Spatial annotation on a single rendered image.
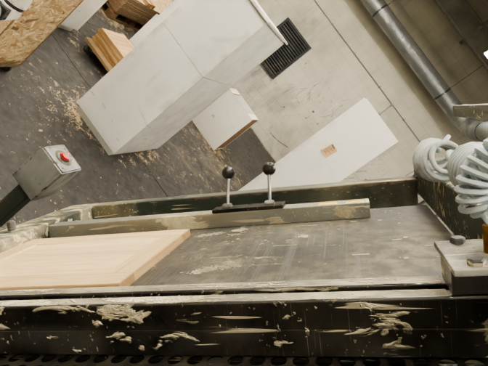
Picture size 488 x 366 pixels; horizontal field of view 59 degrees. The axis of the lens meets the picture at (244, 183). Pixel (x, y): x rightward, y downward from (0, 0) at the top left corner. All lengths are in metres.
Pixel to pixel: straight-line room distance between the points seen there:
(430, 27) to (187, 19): 6.52
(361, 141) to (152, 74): 2.31
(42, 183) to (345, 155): 3.63
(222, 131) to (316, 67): 3.61
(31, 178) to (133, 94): 2.18
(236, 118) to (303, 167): 1.70
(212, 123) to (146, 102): 2.68
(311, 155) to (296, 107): 4.52
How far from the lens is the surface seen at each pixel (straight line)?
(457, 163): 0.54
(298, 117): 9.24
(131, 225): 1.30
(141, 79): 3.73
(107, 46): 5.07
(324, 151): 4.78
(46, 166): 1.64
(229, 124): 6.19
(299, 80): 9.28
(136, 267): 0.90
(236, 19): 3.50
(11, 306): 0.68
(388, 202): 1.38
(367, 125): 4.77
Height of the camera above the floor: 1.81
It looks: 16 degrees down
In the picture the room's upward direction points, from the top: 53 degrees clockwise
